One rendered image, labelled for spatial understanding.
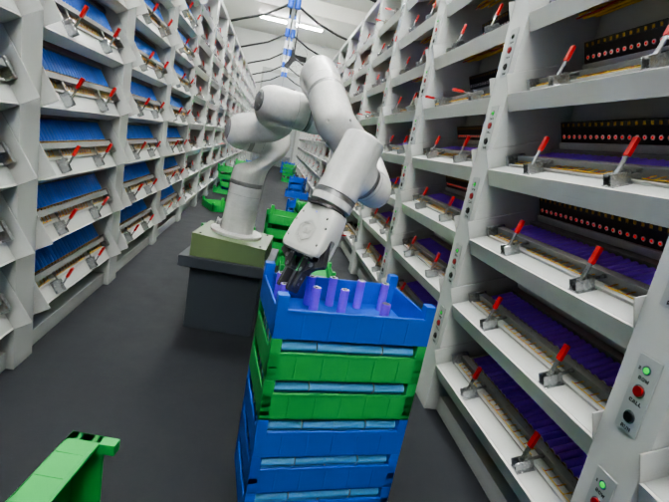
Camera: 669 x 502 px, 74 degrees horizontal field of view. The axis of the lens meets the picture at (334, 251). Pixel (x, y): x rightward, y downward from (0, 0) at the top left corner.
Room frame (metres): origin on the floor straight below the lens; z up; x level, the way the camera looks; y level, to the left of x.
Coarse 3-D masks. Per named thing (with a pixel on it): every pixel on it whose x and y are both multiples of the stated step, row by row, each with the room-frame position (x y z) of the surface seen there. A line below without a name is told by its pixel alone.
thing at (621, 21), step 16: (496, 0) 1.98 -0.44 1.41; (512, 0) 1.84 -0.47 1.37; (656, 0) 1.12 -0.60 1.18; (608, 16) 1.26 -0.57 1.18; (624, 16) 1.20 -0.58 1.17; (640, 16) 1.15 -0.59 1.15; (656, 16) 1.10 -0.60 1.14; (608, 32) 1.24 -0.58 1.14; (480, 64) 1.98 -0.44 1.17; (496, 64) 1.83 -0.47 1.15; (576, 112) 1.27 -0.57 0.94; (592, 112) 1.21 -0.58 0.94; (608, 112) 1.15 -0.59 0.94; (624, 112) 1.10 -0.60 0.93; (640, 112) 1.06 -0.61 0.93; (656, 112) 1.01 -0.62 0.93
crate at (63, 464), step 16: (80, 432) 0.63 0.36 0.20; (64, 448) 0.59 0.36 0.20; (80, 448) 0.60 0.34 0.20; (96, 448) 0.60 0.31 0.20; (112, 448) 0.62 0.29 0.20; (48, 464) 0.55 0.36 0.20; (64, 464) 0.56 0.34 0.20; (80, 464) 0.56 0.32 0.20; (96, 464) 0.63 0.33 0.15; (32, 480) 0.52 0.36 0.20; (48, 480) 0.53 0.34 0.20; (64, 480) 0.53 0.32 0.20; (80, 480) 0.63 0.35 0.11; (96, 480) 0.63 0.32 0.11; (16, 496) 0.49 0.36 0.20; (32, 496) 0.50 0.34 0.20; (48, 496) 0.50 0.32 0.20; (64, 496) 0.61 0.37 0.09; (80, 496) 0.63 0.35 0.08; (96, 496) 0.63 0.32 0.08
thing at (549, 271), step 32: (480, 224) 1.26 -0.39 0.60; (512, 224) 1.27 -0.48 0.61; (544, 224) 1.21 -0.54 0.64; (576, 224) 1.10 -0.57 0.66; (608, 224) 0.99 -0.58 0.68; (640, 224) 0.90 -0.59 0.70; (480, 256) 1.19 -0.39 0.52; (512, 256) 1.06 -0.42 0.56; (544, 256) 1.00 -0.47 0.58; (576, 256) 0.93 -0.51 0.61; (608, 256) 0.92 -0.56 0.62; (640, 256) 0.88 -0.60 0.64; (544, 288) 0.90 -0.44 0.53; (576, 288) 0.81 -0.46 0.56; (608, 288) 0.81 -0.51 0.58; (640, 288) 0.75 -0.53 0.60; (608, 320) 0.71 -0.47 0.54
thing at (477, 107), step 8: (480, 88) 1.84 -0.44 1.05; (488, 88) 1.77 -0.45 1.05; (424, 96) 1.94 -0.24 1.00; (432, 96) 1.95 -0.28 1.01; (440, 96) 1.95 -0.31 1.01; (448, 96) 1.96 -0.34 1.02; (456, 96) 1.96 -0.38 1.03; (424, 104) 1.94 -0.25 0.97; (432, 104) 1.95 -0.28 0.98; (456, 104) 1.59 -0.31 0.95; (464, 104) 1.53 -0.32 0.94; (472, 104) 1.47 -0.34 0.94; (480, 104) 1.42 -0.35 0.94; (488, 104) 1.37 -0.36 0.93; (424, 112) 1.93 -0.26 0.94; (432, 112) 1.83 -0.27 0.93; (440, 112) 1.75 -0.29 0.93; (448, 112) 1.67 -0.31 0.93; (456, 112) 1.60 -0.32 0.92; (464, 112) 1.54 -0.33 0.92; (472, 112) 1.48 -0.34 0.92; (480, 112) 1.42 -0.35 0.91
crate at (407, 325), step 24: (264, 288) 0.85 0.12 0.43; (336, 288) 0.94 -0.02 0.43; (288, 312) 0.70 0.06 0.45; (312, 312) 0.72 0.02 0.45; (360, 312) 0.90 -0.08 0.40; (408, 312) 0.88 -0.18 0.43; (432, 312) 0.79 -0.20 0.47; (288, 336) 0.71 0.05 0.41; (312, 336) 0.72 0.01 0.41; (336, 336) 0.73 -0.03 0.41; (360, 336) 0.75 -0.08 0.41; (384, 336) 0.76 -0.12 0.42; (408, 336) 0.78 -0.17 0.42
